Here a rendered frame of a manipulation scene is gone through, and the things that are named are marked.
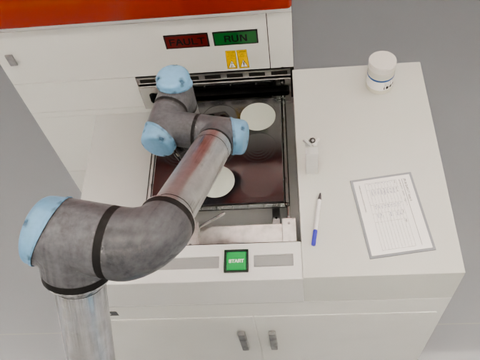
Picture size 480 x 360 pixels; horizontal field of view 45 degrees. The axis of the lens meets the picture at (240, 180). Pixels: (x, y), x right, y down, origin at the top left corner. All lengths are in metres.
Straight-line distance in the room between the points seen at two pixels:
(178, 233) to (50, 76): 0.96
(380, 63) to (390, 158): 0.25
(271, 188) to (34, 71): 0.75
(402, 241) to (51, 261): 0.78
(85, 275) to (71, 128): 1.06
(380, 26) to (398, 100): 1.64
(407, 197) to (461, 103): 1.53
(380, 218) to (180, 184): 0.57
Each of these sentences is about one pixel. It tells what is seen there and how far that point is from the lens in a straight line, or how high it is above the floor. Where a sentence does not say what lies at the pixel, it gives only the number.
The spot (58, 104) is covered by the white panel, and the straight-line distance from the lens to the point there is 1.86.
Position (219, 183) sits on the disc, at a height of 0.90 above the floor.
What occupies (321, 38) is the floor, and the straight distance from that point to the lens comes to 3.14.
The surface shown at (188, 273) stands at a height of 0.96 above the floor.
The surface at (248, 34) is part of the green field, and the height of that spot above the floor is 1.11.
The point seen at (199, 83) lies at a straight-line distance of 1.69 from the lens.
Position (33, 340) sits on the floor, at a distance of 2.51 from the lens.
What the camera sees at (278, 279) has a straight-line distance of 1.32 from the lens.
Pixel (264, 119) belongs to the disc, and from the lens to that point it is 1.63.
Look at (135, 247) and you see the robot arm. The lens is 0.87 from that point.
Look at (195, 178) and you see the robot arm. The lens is 1.01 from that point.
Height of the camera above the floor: 2.17
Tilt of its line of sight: 57 degrees down
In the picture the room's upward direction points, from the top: 11 degrees counter-clockwise
